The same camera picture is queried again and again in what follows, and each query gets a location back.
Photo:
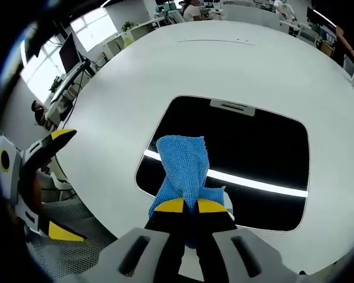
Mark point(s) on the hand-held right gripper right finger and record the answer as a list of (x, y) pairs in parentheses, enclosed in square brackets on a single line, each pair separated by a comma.
[(215, 236)]

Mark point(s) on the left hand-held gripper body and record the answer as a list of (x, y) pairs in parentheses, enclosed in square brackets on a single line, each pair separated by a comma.
[(9, 168)]

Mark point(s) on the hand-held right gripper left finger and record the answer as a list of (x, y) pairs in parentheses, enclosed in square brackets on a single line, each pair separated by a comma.
[(168, 233)]

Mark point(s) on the blue cleaning cloth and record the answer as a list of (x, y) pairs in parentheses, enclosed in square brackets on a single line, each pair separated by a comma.
[(184, 168)]

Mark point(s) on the grey mesh chair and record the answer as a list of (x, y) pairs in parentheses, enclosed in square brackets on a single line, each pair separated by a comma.
[(70, 253)]

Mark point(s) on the small green potted plant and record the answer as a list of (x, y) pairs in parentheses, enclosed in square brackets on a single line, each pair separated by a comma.
[(54, 84)]

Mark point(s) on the black computer monitor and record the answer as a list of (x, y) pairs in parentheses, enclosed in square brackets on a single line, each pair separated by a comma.
[(69, 53)]

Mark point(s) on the green plant on cabinet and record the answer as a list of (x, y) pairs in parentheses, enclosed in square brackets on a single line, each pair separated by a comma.
[(127, 26)]

